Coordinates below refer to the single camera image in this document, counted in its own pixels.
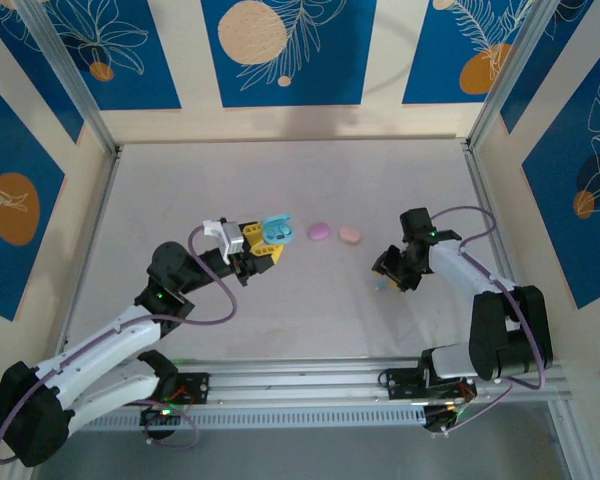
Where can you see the pink earbud charging case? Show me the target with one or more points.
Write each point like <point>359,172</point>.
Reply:
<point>350,236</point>

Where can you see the aluminium side rail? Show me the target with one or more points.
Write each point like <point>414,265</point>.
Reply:
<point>489,200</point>
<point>100,210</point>

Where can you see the black controller board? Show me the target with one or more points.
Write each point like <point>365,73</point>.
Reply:
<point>155,417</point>
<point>440,420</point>

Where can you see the blue floral wall poster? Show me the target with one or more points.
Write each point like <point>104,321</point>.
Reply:
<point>130,75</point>
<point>330,75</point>
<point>555,72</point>
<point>555,210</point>
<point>430,60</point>
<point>30,60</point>
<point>10,150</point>

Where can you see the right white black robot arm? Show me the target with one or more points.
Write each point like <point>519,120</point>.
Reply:
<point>460,270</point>

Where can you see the aluminium frame post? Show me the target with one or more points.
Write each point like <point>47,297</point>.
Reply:
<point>525,70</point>
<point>70,70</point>

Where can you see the light blue earbud charging case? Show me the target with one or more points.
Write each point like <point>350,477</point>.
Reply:
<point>269,235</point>

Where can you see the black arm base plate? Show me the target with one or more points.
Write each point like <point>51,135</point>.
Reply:
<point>400,384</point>
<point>195,387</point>

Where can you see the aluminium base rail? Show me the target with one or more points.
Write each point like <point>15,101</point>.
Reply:
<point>290,385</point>

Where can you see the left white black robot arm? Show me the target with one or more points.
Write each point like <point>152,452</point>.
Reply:
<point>105,340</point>

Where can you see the lilac earbud charging case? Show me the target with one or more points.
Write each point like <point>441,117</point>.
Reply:
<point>320,231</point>

